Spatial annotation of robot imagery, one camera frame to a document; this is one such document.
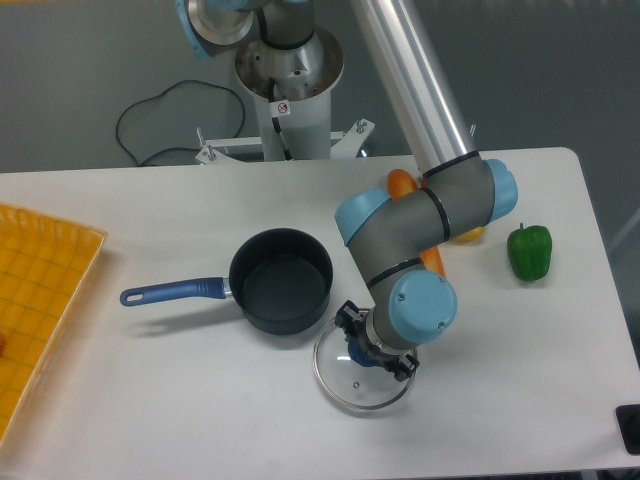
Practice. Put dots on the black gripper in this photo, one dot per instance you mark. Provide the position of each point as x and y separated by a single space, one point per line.
365 347

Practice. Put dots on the glass lid blue knob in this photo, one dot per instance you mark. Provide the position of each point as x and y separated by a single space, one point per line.
348 384

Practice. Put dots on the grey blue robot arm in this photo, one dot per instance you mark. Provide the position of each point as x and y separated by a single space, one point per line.
385 236

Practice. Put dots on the yellow bell pepper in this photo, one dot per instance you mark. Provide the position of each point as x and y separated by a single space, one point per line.
470 236

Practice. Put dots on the green bell pepper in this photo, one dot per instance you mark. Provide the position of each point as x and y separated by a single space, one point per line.
529 252

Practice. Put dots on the black device at table corner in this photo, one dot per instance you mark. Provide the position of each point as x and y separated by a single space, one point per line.
628 418

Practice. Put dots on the yellow woven tray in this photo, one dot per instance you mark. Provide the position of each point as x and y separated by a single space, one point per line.
44 263

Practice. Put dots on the dark saucepan blue handle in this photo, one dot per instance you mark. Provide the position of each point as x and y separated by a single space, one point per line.
280 278

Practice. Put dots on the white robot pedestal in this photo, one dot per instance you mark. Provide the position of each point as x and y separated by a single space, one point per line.
292 85

